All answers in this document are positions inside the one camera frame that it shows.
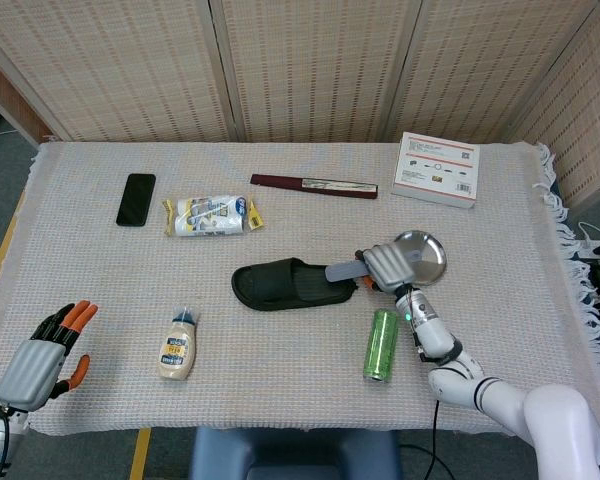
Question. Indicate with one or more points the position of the black smartphone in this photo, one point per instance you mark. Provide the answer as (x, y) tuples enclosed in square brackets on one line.
[(136, 200)]

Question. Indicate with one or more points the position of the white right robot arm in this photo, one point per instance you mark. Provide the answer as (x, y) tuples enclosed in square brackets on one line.
[(480, 385)]

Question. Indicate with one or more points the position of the white cardboard box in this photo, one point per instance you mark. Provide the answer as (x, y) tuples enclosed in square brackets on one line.
[(437, 167)]

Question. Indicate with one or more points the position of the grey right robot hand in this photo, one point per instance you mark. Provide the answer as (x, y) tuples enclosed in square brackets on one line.
[(390, 267)]

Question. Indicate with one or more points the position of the round steel plate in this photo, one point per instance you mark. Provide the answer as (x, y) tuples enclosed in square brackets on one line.
[(430, 257)]

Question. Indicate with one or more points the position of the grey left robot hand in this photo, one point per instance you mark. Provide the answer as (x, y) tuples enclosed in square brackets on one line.
[(30, 370)]

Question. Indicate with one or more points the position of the white rolls plastic package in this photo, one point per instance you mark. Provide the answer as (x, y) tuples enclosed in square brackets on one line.
[(210, 216)]

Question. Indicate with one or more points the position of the woven folding screen panel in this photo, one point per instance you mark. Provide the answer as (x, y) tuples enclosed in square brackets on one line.
[(120, 65), (480, 65), (580, 125), (320, 65)]

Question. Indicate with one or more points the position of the beige woven table cloth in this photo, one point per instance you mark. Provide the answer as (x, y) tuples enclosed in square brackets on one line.
[(290, 360)]

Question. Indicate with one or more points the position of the brown wooden partition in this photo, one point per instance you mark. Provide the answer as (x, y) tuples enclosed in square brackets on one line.
[(10, 105)]

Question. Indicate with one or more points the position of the blue padded seat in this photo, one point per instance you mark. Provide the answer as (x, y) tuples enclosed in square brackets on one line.
[(295, 452)]

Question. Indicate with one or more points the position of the black slipper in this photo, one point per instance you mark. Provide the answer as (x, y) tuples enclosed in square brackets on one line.
[(265, 287)]

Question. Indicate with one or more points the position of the mayonnaise squeeze bottle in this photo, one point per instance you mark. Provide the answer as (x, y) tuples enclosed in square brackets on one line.
[(177, 352)]

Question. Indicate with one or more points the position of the white power strip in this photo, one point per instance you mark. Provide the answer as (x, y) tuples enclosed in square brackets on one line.
[(592, 245)]

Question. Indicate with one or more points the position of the green drink can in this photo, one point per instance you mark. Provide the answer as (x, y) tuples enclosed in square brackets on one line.
[(381, 345)]

